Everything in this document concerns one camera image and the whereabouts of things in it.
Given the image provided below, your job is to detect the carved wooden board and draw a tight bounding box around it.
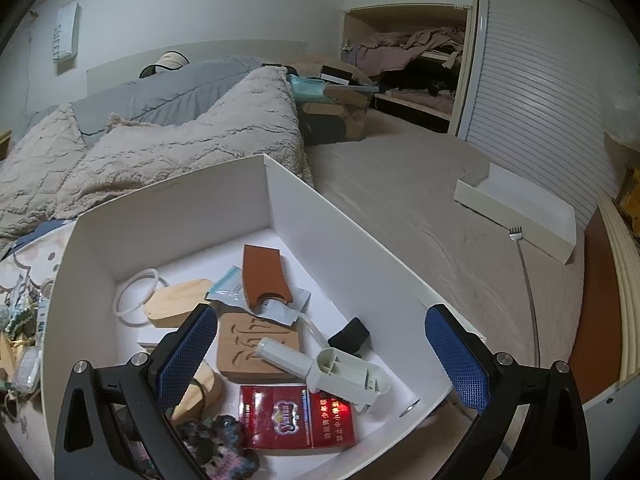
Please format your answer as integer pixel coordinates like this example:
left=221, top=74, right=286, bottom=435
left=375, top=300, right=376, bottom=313
left=216, top=312, right=303, bottom=382

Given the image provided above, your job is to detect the clear storage bin with clutter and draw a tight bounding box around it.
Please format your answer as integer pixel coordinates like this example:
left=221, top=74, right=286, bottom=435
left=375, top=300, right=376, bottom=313
left=289, top=62, right=377, bottom=143

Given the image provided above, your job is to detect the red cigarette pack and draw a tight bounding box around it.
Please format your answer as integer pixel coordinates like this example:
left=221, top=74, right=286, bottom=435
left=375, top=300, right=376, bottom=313
left=239, top=385, right=357, bottom=451

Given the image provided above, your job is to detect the grey headboard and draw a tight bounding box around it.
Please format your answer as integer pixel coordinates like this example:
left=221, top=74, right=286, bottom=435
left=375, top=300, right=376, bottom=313
left=86, top=41, right=309, bottom=94

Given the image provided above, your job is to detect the black and white cap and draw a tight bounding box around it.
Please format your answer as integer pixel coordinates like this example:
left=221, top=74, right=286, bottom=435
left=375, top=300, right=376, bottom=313
left=139, top=51, right=190, bottom=80

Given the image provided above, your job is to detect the white hanging fabric bag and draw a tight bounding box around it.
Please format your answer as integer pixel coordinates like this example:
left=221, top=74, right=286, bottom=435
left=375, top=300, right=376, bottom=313
left=52, top=2, right=81, bottom=65

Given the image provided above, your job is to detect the grey foil sachet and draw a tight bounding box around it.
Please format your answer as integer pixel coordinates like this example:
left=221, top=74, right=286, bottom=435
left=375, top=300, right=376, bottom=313
left=255, top=287, right=311, bottom=327

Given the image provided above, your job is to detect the white cardboard box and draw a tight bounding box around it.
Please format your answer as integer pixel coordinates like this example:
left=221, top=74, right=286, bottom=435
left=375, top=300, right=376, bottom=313
left=40, top=154, right=488, bottom=480

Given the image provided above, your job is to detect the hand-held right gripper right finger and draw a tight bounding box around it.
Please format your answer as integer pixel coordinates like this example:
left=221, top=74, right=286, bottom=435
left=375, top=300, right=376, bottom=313
left=424, top=304, right=592, bottom=480

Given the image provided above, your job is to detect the beige knit blanket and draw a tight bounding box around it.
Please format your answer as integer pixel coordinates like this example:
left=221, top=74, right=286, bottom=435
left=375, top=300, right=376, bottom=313
left=0, top=104, right=92, bottom=242

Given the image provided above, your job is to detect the white plastic ring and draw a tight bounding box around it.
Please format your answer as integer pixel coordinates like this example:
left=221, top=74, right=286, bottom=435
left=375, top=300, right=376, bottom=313
left=114, top=269, right=163, bottom=317

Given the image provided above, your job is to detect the white shutter door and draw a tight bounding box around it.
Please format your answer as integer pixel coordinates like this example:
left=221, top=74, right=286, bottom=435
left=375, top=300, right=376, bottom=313
left=457, top=0, right=626, bottom=231

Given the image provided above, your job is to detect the round wooden disc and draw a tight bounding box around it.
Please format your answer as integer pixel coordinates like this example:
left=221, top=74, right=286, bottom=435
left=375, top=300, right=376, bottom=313
left=167, top=360, right=226, bottom=423

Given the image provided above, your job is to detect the oval wooden block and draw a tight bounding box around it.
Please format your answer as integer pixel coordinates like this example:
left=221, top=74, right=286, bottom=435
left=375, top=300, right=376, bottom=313
left=144, top=280, right=211, bottom=330

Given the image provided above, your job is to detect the white box lid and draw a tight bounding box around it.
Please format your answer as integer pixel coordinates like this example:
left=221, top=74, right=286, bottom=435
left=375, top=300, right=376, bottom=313
left=454, top=162, right=577, bottom=265

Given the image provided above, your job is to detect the pile of pink clothes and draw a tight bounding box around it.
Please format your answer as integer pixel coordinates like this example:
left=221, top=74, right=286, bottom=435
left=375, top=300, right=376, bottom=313
left=347, top=22, right=467, bottom=74

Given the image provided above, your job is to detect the beige fuzzy blanket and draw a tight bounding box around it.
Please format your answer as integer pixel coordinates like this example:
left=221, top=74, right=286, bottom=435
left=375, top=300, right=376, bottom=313
left=55, top=66, right=314, bottom=221

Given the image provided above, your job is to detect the dark crochet flower coaster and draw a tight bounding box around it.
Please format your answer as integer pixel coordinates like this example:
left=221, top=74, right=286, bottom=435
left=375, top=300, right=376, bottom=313
left=175, top=415, right=261, bottom=480

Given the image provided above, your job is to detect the metal back scratcher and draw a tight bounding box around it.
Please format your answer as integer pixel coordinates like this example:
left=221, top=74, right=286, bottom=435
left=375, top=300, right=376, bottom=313
left=507, top=227, right=542, bottom=368

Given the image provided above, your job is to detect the small black box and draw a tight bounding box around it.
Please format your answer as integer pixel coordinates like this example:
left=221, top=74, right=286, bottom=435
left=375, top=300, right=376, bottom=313
left=327, top=317, right=371, bottom=355

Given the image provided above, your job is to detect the grey pillow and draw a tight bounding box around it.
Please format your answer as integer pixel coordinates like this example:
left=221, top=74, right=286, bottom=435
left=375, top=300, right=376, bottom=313
left=70, top=56, right=264, bottom=136
left=25, top=102, right=73, bottom=132

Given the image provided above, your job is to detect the brown leather sleeve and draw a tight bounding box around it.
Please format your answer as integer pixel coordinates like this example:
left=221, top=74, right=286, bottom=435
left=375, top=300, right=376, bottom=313
left=242, top=244, right=291, bottom=307

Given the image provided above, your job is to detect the white lint roller with holder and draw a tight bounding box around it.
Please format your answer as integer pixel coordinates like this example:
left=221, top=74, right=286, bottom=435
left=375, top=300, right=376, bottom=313
left=256, top=337, right=391, bottom=413

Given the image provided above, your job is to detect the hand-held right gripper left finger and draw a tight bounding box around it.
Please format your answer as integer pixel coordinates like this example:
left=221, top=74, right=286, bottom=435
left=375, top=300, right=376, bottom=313
left=52, top=304, right=219, bottom=480

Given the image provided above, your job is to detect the green crochet piece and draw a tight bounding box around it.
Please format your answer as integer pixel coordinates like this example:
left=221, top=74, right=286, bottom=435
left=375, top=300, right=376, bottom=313
left=0, top=295, right=41, bottom=334

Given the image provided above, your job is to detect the light blue sachet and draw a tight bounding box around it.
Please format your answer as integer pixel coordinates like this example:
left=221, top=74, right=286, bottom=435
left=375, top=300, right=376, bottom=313
left=205, top=266, right=246, bottom=311

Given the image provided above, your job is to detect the cream ribbed frame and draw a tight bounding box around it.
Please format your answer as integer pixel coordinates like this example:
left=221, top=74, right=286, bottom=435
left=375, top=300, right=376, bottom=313
left=597, top=190, right=640, bottom=392

